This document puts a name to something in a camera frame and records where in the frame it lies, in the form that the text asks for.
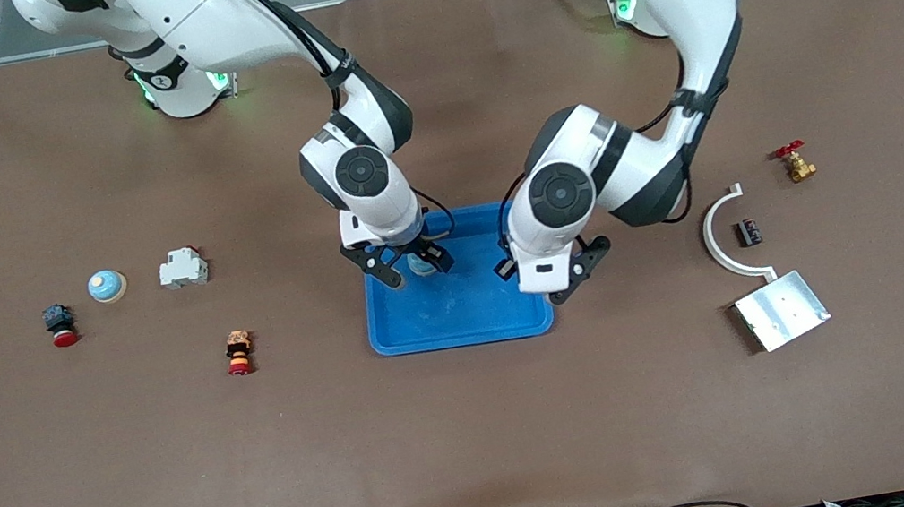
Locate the blue call bell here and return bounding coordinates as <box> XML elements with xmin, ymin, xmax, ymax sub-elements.
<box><xmin>85</xmin><ymin>266</ymin><xmax>130</xmax><ymax>308</ymax></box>
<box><xmin>405</xmin><ymin>247</ymin><xmax>440</xmax><ymax>280</ymax></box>

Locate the dark brown cylindrical capacitor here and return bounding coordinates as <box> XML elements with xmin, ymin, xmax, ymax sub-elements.
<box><xmin>733</xmin><ymin>217</ymin><xmax>765</xmax><ymax>250</ymax></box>

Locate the blue plastic tray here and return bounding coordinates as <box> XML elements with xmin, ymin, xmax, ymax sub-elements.
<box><xmin>349</xmin><ymin>194</ymin><xmax>558</xmax><ymax>362</ymax></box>

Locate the red emergency stop orange base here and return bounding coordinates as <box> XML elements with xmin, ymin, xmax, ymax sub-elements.
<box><xmin>221</xmin><ymin>327</ymin><xmax>259</xmax><ymax>379</ymax></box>

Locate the white circuit breaker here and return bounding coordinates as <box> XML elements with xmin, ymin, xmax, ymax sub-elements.
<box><xmin>155</xmin><ymin>244</ymin><xmax>211</xmax><ymax>292</ymax></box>

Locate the silver metal box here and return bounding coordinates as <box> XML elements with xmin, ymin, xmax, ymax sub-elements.
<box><xmin>726</xmin><ymin>265</ymin><xmax>836</xmax><ymax>357</ymax></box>

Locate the brown table cover sheet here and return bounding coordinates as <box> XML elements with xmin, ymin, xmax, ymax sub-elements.
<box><xmin>0</xmin><ymin>0</ymin><xmax>904</xmax><ymax>507</ymax></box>

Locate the red push button blue base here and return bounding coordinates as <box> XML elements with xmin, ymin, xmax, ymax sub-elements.
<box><xmin>40</xmin><ymin>301</ymin><xmax>82</xmax><ymax>351</ymax></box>

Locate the white curved plastic bracket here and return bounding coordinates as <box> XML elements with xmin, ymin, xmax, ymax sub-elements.
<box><xmin>695</xmin><ymin>179</ymin><xmax>780</xmax><ymax>291</ymax></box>

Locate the brass valve red handle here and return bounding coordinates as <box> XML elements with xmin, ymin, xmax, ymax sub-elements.
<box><xmin>769</xmin><ymin>138</ymin><xmax>820</xmax><ymax>187</ymax></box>

